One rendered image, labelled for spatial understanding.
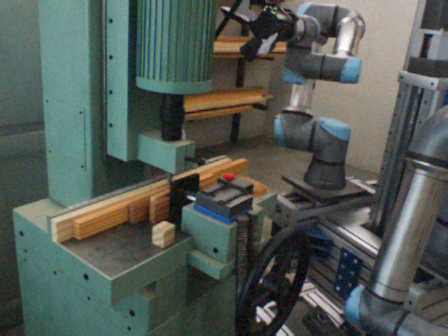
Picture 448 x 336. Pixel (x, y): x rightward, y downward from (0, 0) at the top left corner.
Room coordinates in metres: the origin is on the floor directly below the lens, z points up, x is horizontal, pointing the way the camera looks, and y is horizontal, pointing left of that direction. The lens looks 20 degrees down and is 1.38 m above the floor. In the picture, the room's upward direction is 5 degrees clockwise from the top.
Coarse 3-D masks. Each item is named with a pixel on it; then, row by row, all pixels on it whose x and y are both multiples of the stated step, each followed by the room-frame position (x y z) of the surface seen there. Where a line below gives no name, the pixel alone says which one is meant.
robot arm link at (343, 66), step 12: (348, 12) 1.55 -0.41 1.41; (336, 24) 1.56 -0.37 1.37; (348, 24) 1.48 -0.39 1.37; (360, 24) 1.50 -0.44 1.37; (336, 36) 1.58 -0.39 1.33; (348, 36) 1.38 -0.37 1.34; (360, 36) 1.45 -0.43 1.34; (336, 48) 1.31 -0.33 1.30; (348, 48) 1.29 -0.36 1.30; (324, 60) 1.23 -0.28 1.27; (336, 60) 1.22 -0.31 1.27; (348, 60) 1.21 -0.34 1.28; (360, 60) 1.22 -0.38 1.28; (324, 72) 1.22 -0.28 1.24; (336, 72) 1.21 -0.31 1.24; (348, 72) 1.20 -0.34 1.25
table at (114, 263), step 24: (72, 240) 0.77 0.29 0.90; (96, 240) 0.78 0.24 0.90; (120, 240) 0.79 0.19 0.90; (144, 240) 0.80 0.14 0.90; (192, 240) 0.83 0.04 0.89; (264, 240) 0.90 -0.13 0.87; (72, 264) 0.72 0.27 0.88; (96, 264) 0.69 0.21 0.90; (120, 264) 0.70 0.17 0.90; (144, 264) 0.71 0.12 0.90; (168, 264) 0.77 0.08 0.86; (192, 264) 0.80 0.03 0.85; (216, 264) 0.78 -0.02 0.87; (96, 288) 0.67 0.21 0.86; (120, 288) 0.67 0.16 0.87
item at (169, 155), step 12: (144, 132) 1.04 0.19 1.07; (156, 132) 1.05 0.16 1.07; (144, 144) 1.01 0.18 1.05; (156, 144) 0.98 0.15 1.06; (168, 144) 0.96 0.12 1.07; (180, 144) 0.96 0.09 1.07; (192, 144) 0.99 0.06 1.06; (144, 156) 1.01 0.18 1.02; (156, 156) 0.98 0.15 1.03; (168, 156) 0.96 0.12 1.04; (180, 156) 0.96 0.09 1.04; (192, 156) 0.99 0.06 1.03; (168, 168) 0.96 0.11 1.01; (180, 168) 0.96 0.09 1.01
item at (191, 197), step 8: (184, 176) 0.95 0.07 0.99; (192, 176) 0.95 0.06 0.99; (176, 184) 0.91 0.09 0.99; (184, 184) 0.93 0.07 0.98; (192, 184) 0.95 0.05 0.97; (176, 192) 0.91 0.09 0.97; (184, 192) 0.93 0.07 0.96; (192, 192) 0.93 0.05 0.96; (176, 200) 0.91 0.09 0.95; (184, 200) 0.93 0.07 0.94; (192, 200) 0.91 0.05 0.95; (176, 208) 0.91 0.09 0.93
